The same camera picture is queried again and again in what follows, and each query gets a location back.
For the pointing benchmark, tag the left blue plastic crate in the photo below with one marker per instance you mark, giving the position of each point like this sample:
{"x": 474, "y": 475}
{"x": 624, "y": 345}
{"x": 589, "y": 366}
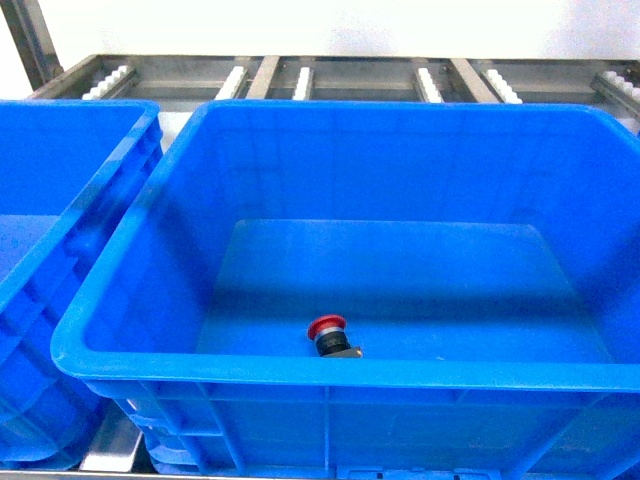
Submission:
{"x": 69, "y": 171}

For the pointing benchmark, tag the red mushroom push button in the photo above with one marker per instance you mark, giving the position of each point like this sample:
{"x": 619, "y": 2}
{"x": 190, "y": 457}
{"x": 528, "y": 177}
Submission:
{"x": 328, "y": 335}

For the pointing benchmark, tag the metal roller rack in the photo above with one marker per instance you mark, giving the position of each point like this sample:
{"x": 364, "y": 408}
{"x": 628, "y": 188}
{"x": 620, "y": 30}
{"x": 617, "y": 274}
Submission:
{"x": 180, "y": 83}

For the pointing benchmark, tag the large blue plastic crate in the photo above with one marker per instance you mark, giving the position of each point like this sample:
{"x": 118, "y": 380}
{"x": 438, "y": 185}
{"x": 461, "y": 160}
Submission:
{"x": 485, "y": 258}

